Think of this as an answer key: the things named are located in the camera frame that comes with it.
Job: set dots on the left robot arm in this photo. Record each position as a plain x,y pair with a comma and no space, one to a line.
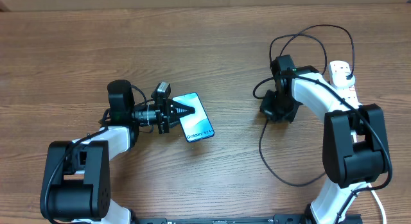
76,182

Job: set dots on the blue Galaxy smartphone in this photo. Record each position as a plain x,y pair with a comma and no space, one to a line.
195,126

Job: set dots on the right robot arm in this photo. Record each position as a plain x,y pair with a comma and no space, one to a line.
355,152

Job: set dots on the white power strip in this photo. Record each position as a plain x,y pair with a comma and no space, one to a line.
338,72

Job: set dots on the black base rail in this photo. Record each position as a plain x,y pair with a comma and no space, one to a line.
218,220

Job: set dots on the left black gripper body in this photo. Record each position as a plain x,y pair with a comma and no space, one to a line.
161,116

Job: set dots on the white charger adapter plug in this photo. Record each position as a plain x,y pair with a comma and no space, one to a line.
342,80

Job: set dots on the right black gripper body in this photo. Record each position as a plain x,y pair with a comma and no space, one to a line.
279,106

